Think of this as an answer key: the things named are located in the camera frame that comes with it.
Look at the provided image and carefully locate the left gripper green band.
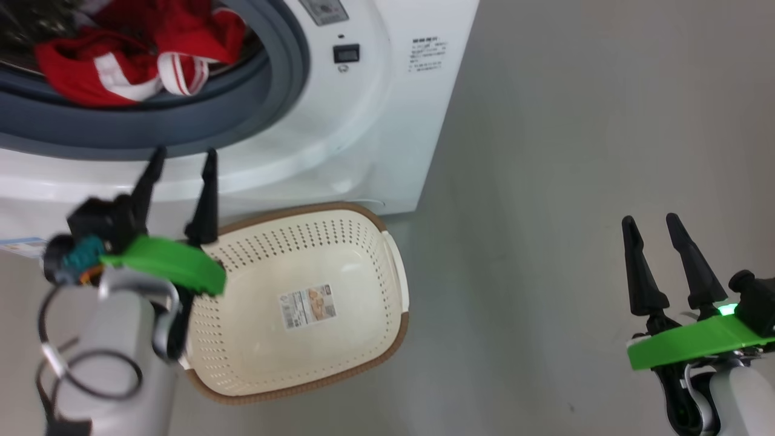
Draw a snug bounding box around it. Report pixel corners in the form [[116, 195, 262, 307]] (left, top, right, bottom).
[[100, 145, 228, 297]]

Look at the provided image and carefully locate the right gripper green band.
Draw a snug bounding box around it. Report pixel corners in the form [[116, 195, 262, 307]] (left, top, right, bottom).
[[622, 213, 775, 372]]

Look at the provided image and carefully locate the red garment with white stripes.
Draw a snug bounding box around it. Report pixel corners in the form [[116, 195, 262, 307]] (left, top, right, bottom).
[[35, 0, 248, 109]]

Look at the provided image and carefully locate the cream perforated laundry basket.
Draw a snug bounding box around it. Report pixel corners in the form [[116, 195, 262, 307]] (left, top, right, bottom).
[[179, 203, 411, 406]]

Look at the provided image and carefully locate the white front-load washing machine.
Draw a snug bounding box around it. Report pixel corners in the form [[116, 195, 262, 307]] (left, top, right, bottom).
[[0, 0, 481, 256]]

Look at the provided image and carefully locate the blue white energy label sticker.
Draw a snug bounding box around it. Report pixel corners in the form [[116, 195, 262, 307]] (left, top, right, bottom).
[[0, 237, 47, 259]]

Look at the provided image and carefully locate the paper product label sticker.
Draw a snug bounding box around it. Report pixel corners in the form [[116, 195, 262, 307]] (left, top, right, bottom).
[[279, 285, 337, 331]]

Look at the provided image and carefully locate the grey icon instruction sticker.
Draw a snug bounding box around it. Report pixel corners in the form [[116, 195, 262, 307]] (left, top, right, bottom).
[[299, 0, 349, 27]]

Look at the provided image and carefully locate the clear warning text sticker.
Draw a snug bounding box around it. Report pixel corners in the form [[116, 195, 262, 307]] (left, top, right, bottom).
[[409, 38, 450, 75]]

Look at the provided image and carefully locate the cable with teal connector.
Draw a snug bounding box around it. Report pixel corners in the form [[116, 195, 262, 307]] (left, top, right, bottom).
[[42, 235, 108, 286]]

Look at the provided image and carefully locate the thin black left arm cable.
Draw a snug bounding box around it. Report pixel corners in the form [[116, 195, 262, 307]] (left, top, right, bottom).
[[36, 283, 144, 428]]

